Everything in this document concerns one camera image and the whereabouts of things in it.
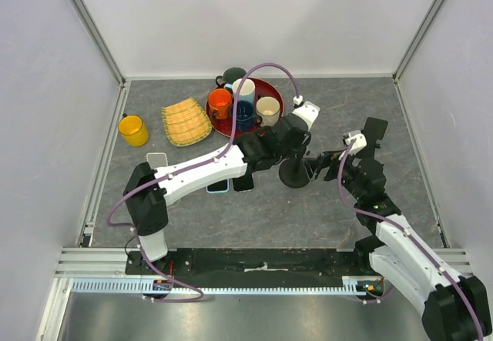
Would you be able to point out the cream dimpled mug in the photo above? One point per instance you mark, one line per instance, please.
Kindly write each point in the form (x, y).
(268, 108)

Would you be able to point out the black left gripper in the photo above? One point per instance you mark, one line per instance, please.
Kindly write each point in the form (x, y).
(294, 153)

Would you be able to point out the black round-base phone stand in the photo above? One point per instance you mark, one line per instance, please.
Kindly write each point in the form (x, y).
(292, 171)

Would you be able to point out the right aluminium frame post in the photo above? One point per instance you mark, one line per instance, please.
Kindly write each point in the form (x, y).
(418, 37)

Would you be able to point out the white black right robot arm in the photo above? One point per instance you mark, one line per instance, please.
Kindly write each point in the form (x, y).
(452, 306)

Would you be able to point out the dark blue mug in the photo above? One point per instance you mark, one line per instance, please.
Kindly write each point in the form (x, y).
(246, 117)

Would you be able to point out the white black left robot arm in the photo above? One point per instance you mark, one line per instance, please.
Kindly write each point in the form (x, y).
(150, 191)

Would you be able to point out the light blue cased phone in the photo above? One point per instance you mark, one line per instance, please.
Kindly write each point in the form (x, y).
(218, 187)

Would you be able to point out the white phone stand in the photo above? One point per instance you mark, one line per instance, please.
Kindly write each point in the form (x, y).
(157, 159)

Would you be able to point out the grey slotted cable duct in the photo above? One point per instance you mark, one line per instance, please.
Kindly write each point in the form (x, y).
(348, 287)

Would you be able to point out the left aluminium frame post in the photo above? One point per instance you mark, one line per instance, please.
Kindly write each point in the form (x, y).
(97, 39)

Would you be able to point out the orange mug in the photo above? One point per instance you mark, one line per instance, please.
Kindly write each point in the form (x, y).
(220, 101)

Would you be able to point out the red round tray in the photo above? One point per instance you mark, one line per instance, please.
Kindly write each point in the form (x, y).
(263, 89)

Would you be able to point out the clear cased black phone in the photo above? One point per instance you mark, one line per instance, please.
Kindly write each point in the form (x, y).
(243, 183)

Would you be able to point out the light blue mug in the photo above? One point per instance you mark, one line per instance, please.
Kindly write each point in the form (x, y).
(247, 91)

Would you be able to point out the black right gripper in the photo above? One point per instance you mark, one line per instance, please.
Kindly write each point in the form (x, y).
(328, 158)

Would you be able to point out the black block phone stand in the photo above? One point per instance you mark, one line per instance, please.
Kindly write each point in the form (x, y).
(374, 131)

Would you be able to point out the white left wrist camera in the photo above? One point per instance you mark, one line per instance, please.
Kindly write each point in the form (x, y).
(305, 110)

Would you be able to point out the yellow mug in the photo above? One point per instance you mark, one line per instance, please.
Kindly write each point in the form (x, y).
(133, 129)

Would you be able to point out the dark grey mug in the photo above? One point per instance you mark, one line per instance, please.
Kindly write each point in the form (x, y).
(230, 75)

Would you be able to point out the woven bamboo tray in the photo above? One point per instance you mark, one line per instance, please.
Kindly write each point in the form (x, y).
(185, 123)

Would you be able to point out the aluminium frame post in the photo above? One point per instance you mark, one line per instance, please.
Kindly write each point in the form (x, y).
(418, 37)
(97, 39)

